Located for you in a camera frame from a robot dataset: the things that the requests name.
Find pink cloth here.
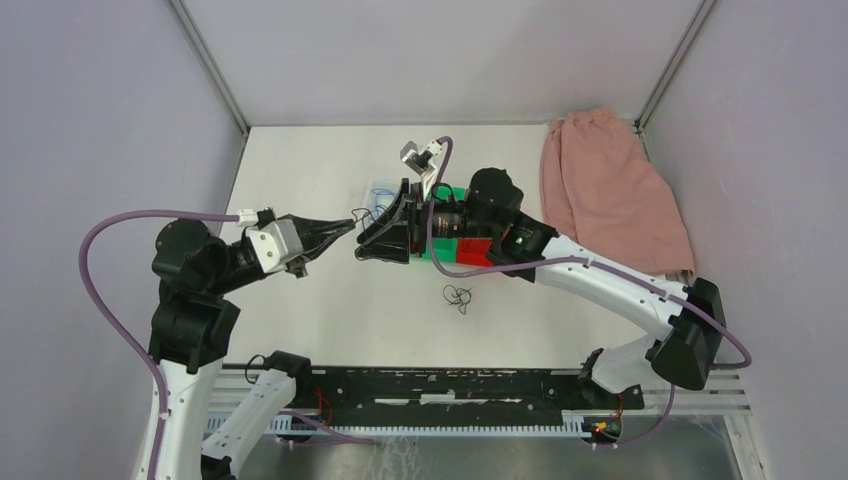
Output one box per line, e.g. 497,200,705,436
540,107,695,275

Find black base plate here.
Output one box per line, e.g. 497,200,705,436
291,366,645,427

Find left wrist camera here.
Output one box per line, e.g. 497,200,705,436
246,220,287,275

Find red plastic bin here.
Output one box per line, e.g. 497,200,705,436
455,239,493,267

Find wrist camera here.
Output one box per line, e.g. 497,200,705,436
399,140,444,199
246,220,287,275

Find white slotted cable duct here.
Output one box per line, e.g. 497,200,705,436
205,414,591,439

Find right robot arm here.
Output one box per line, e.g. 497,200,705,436
354,168,726,408

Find green plastic bin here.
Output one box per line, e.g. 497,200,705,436
411,183,466,263

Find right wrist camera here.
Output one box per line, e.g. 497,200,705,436
399,140,444,199

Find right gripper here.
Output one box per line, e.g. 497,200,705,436
356,177,500,263

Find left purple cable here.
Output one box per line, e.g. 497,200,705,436
79,210,376,480

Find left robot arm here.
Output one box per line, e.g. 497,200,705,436
140,208,355,479

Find clear plastic bin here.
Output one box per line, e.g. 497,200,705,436
361,180,401,217

